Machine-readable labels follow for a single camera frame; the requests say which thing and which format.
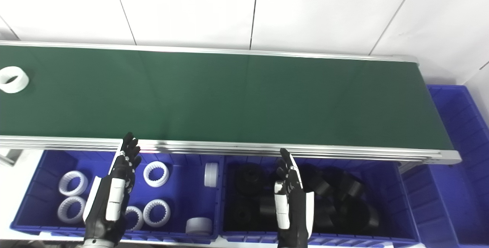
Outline aluminium conveyor support leg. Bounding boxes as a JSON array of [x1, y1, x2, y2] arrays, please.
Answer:
[[0, 149, 23, 166]]

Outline black cylindrical gear part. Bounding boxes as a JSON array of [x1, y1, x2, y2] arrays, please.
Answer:
[[338, 175, 364, 199], [259, 196, 276, 216], [229, 202, 257, 230], [314, 206, 337, 230], [234, 164, 265, 196], [344, 201, 380, 232], [306, 172, 333, 199]]

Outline large empty blue bin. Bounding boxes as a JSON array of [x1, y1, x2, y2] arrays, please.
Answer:
[[399, 84, 489, 248]]

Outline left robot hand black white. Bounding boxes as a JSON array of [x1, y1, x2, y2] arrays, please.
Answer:
[[82, 132, 142, 245]]

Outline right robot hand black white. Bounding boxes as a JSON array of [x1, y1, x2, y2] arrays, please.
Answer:
[[274, 148, 315, 248]]

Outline blue bin holding white parts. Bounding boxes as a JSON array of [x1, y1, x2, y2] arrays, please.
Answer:
[[10, 149, 223, 245]]

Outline green conveyor belt aluminium frame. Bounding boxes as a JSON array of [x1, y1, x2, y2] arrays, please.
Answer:
[[0, 41, 462, 165]]

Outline blue bin holding black parts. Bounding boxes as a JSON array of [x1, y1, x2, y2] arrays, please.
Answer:
[[219, 156, 421, 247]]

